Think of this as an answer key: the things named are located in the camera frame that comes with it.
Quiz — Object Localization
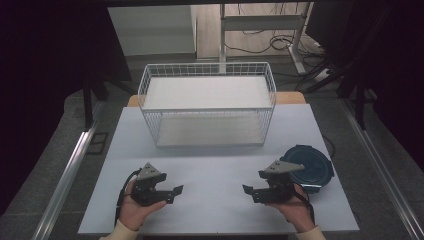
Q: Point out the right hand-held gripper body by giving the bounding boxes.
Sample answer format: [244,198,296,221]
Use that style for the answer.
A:
[258,159,305,205]

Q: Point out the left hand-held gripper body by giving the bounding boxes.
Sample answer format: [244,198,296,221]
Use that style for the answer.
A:
[130,162,168,207]

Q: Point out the person's left hand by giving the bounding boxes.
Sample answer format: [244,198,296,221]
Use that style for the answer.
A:
[118,179,168,232]

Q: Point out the person's right hand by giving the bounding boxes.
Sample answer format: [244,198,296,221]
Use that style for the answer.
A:
[266,183,316,234]

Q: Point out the dark floor plate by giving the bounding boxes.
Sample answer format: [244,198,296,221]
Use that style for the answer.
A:
[86,131,110,156]

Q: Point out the black stand leg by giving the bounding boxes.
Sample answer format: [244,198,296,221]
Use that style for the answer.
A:
[353,81,368,131]
[81,78,110,132]

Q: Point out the white power strip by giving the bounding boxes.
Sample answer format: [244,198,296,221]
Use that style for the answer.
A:
[313,67,332,83]

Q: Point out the white board panel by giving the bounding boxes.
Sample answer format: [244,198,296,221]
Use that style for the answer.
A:
[107,4,198,58]

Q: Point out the black curtain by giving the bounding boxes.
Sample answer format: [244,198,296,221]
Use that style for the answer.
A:
[304,0,424,161]
[0,0,133,214]

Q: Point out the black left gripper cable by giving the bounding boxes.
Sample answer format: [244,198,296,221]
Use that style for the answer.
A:
[114,168,143,228]

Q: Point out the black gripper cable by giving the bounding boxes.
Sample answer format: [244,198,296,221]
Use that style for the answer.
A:
[292,183,316,225]
[114,168,143,228]

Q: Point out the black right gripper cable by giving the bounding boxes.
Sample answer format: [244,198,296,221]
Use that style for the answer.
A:
[292,183,316,225]

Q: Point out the aluminium rail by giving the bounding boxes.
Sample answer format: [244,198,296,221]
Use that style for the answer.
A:
[31,99,105,240]
[339,99,424,240]

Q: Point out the white wire basket shelf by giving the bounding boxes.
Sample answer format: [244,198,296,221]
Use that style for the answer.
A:
[137,61,278,148]

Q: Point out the black floor cables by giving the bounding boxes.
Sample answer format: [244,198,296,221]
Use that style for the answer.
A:
[222,31,333,92]

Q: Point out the white metal desk frame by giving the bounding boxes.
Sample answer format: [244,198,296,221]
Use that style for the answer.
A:
[218,2,315,75]

